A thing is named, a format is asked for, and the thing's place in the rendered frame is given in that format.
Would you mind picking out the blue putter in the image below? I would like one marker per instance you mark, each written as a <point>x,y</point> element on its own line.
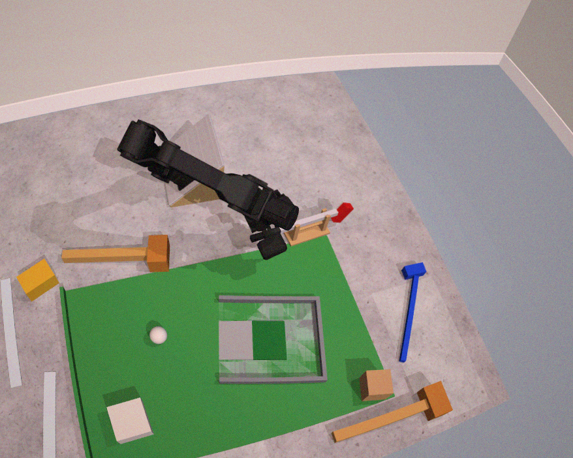
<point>413,271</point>

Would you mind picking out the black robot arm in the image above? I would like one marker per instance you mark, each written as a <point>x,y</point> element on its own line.
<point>169,163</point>

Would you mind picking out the white ball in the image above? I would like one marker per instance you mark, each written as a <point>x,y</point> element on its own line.
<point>158,335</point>

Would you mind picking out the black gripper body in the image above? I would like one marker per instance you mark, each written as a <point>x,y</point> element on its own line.
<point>270,246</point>

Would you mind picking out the green flat mat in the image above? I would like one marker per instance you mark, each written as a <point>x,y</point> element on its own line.
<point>190,412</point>

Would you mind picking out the white flat strip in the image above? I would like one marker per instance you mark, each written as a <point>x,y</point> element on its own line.
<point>49,437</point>
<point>10,334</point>

